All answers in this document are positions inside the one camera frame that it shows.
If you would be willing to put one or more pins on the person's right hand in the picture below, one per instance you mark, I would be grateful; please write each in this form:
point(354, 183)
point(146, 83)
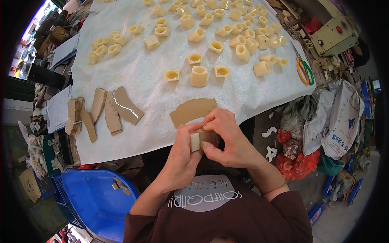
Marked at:
point(234, 145)

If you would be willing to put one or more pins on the person's left hand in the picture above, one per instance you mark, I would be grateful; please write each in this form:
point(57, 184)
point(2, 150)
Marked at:
point(179, 161)

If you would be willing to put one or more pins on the cream plastic heel block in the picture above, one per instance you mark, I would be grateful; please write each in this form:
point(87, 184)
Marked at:
point(194, 142)

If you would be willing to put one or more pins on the curved tan leather piece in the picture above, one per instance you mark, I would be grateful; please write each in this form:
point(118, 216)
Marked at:
point(191, 111)

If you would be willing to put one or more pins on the tan scraps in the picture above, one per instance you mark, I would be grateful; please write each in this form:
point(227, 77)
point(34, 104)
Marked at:
point(121, 186)

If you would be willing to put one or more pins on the red plastic bag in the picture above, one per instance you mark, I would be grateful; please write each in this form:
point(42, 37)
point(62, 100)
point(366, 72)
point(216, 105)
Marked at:
point(299, 165)

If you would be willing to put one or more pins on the person's body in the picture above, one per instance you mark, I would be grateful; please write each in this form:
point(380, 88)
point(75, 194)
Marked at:
point(218, 218)

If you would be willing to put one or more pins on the white table cloth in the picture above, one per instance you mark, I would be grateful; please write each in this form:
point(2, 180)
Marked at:
point(152, 91)

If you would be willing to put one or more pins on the group of cream heel blocks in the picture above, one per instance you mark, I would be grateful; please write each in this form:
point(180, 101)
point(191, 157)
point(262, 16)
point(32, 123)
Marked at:
point(199, 76)

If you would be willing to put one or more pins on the white plastic bag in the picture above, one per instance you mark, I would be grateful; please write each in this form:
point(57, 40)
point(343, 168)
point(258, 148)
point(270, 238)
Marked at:
point(317, 121)

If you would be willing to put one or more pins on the blue plastic basin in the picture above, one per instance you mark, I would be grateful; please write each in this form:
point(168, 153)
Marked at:
point(94, 203)

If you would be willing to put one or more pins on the green plastic bag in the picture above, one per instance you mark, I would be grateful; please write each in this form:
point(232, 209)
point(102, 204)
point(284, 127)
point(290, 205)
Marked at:
point(329, 165)

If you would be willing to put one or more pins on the orange and green scissors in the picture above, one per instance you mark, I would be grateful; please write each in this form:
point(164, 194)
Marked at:
point(304, 71)

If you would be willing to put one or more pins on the white printed sack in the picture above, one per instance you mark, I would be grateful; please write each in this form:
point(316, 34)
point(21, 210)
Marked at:
point(343, 121)

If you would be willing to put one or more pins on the banded bundle of leather strips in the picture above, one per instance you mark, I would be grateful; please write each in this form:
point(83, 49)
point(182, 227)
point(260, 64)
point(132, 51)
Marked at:
point(73, 117)

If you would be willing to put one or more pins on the blue plastic crate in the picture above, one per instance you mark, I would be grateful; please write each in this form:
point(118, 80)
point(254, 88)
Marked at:
point(59, 194)

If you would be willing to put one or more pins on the white paper stack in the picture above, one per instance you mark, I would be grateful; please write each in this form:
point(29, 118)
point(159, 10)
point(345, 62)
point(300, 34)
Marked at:
point(58, 109)

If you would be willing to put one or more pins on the cream machine control box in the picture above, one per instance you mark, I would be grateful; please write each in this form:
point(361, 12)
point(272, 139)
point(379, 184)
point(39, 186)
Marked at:
point(332, 38)

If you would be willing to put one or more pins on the cardboard box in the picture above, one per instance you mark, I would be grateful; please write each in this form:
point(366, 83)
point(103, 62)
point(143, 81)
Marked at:
point(29, 185)

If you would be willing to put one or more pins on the paper sheets on board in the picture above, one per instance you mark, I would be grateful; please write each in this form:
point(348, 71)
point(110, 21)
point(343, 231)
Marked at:
point(63, 51)

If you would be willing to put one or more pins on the heap of clutter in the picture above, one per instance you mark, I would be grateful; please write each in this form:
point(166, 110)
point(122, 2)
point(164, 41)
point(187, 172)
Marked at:
point(51, 30)

